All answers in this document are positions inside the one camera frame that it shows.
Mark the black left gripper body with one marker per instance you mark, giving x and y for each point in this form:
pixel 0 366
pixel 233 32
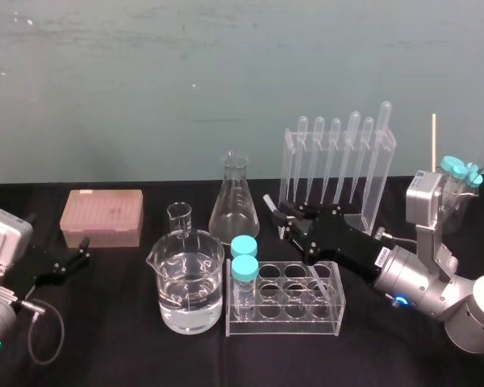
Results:
pixel 36 274

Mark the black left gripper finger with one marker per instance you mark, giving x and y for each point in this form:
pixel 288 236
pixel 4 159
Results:
pixel 74 268
pixel 79 249

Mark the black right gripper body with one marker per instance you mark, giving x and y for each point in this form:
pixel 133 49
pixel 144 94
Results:
pixel 347 242

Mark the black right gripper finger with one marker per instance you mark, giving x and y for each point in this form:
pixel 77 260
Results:
pixel 294 231
pixel 298 210

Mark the clear glass stirring rod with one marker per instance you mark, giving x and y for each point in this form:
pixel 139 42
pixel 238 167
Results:
pixel 268 200

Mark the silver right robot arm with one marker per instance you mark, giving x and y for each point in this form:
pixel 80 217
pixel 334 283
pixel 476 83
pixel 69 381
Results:
pixel 427 278

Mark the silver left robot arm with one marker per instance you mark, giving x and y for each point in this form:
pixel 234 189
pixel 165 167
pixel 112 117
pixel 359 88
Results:
pixel 0 242

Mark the pink pipette tip box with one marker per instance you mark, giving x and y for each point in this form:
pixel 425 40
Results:
pixel 101 217

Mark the teal capped sample tube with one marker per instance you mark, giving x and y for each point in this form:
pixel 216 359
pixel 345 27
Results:
pixel 475 176
pixel 244 268
pixel 449 163
pixel 461 171
pixel 244 245

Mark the glass conical flask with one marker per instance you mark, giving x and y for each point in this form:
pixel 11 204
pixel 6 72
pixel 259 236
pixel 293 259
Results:
pixel 234 213

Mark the clear acrylic pipette stand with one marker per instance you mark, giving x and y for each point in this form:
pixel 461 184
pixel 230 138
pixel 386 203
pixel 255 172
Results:
pixel 381 177

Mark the clear acrylic tube rack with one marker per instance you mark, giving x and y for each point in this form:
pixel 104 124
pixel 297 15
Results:
pixel 282 322

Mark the black table cloth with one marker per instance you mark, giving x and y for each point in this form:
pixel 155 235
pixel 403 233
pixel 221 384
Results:
pixel 117 354

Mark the small glass beaker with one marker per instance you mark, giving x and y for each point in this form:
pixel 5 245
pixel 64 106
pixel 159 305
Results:
pixel 179 221

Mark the clear beaker holding tubes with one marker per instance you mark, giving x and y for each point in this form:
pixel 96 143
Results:
pixel 453 209

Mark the large glass beaker with water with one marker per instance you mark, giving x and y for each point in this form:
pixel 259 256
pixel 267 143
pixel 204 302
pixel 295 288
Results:
pixel 189 290

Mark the tall clear plastic transfer pipette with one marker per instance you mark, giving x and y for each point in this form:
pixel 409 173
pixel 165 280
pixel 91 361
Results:
pixel 383 121

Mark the thin wooden stick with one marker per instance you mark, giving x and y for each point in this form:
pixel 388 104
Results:
pixel 433 141

